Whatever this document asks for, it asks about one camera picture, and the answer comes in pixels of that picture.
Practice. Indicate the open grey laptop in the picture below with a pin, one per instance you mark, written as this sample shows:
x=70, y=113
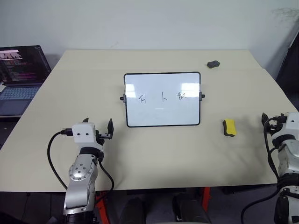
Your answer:
x=16, y=81

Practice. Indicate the orange table leg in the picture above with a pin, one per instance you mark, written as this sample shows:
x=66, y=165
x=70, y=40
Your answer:
x=101, y=207
x=206, y=199

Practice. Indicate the dark rounded shape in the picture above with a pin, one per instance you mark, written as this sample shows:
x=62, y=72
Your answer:
x=191, y=207

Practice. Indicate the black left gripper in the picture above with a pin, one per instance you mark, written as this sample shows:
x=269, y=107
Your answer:
x=101, y=137

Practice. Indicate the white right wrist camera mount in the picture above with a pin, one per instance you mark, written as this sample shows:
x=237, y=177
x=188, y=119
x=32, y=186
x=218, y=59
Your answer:
x=292, y=124

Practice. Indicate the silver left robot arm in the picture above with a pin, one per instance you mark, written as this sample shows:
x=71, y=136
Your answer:
x=79, y=172

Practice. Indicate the black framed tabletop whiteboard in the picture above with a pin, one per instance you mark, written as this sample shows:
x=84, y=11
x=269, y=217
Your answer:
x=162, y=100

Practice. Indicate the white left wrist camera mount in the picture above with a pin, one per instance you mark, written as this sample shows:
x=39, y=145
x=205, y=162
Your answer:
x=84, y=135

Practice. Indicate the yellow and black eraser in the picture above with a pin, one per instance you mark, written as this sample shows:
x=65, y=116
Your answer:
x=230, y=127

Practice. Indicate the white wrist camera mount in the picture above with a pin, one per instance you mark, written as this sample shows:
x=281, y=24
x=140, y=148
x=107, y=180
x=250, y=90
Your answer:
x=84, y=135
x=292, y=124

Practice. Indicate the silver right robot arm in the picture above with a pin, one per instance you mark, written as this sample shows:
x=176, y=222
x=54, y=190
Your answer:
x=288, y=163

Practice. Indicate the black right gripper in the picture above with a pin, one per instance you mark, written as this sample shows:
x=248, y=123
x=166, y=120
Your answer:
x=275, y=124

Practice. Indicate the small black object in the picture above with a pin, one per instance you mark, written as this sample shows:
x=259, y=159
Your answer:
x=213, y=64

